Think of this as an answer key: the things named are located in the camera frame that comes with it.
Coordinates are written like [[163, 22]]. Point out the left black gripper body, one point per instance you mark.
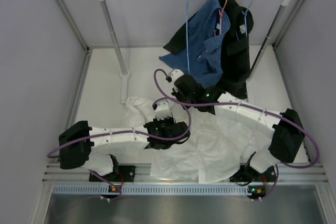
[[164, 122]]

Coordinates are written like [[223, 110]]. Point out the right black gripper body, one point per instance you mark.
[[180, 97]]

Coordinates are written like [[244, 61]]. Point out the white shirt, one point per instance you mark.
[[216, 145]]

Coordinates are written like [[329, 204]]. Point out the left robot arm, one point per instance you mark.
[[94, 148]]

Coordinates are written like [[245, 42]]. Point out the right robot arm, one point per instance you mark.
[[281, 128]]

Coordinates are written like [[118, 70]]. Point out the black shirt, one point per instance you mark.
[[235, 61]]

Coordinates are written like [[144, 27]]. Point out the blue checked shirt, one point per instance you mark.
[[204, 47]]

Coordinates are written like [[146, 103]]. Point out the blue hanger under black shirt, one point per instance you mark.
[[243, 21]]

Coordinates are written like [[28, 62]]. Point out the empty light blue hanger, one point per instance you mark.
[[187, 37]]

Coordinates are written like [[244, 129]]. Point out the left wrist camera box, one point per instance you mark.
[[162, 110]]

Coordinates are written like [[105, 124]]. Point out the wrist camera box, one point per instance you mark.
[[162, 110], [173, 75]]

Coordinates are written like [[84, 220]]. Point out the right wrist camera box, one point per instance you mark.
[[173, 75]]

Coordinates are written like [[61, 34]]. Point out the pink wire hanger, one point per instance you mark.
[[218, 29]]

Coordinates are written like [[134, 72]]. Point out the perforated cable duct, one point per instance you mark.
[[153, 190]]

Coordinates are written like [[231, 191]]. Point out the aluminium frame post right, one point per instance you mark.
[[290, 19]]

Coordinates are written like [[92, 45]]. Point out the aluminium frame post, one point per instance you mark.
[[72, 24], [290, 19]]

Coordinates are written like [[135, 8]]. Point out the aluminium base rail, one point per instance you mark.
[[144, 173]]

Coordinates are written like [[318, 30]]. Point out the aluminium frame post left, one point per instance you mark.
[[72, 24]]

